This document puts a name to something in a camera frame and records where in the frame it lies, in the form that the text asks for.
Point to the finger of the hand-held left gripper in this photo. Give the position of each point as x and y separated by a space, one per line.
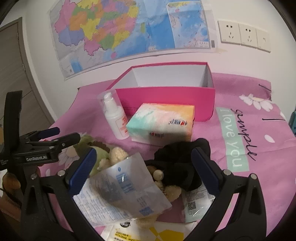
49 132
67 139

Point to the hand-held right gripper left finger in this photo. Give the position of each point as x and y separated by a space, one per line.
83 171

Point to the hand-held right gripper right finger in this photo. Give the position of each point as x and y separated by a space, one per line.
205 171

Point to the green plush toy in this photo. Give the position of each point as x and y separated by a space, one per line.
87 141

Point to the black and beige plush toy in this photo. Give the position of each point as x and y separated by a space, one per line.
180 162

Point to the clear plastic packet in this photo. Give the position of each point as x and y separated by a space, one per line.
129 185
194 206

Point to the white yellow wet wipes packet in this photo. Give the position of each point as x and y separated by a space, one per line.
161 234

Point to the pink cardboard box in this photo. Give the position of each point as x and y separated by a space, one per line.
161 99

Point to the person's left hand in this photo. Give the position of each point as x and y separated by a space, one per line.
10 183

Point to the white spray bottle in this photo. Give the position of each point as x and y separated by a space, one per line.
115 118

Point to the pastel tissue box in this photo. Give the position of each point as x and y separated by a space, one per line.
159 125

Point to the pink printed blanket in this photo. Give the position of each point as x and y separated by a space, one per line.
266 143

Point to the grey wooden door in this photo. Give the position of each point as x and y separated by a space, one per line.
13 69

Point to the blue plastic basket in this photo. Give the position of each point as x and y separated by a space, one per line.
292 122

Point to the colourful wall map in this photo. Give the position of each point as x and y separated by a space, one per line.
104 30

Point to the white wall outlet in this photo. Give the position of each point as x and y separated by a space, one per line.
263 40
248 36
230 32

